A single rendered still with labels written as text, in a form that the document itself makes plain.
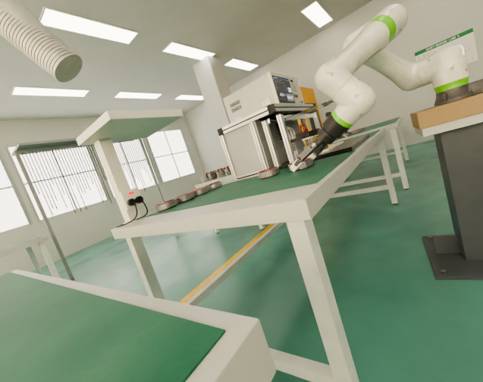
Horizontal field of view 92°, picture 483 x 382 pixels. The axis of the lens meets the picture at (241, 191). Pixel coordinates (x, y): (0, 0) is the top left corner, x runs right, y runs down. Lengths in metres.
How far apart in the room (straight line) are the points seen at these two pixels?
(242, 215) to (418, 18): 6.60
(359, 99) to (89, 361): 0.91
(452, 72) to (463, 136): 0.30
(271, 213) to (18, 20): 1.42
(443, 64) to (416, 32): 5.39
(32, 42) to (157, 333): 1.45
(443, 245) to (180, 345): 1.66
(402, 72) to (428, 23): 5.40
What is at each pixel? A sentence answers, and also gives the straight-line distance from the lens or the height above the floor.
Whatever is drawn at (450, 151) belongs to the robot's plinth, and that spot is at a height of 0.60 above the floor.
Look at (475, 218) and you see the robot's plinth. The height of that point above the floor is 0.24.
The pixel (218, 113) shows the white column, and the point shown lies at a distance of 5.72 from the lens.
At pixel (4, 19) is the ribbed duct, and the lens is 1.65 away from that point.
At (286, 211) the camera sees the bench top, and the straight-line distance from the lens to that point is 0.56.
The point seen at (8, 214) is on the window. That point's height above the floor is 1.30.
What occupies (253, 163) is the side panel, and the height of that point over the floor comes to 0.83.
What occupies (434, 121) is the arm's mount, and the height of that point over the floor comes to 0.77.
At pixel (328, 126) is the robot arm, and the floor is 0.89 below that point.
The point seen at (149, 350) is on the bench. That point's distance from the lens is 0.24.
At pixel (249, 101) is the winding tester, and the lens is 1.62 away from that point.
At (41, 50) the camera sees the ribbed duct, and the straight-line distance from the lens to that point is 1.54.
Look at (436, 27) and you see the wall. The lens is 6.94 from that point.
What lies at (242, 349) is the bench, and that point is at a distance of 0.20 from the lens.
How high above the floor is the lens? 0.87
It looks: 7 degrees down
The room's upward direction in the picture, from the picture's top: 18 degrees counter-clockwise
